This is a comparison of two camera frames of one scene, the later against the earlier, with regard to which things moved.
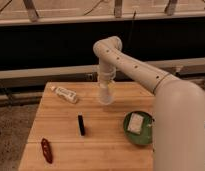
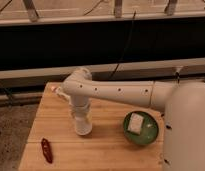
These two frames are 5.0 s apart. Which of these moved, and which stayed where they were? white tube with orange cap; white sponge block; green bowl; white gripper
Moved: white gripper
Stayed: white tube with orange cap; white sponge block; green bowl
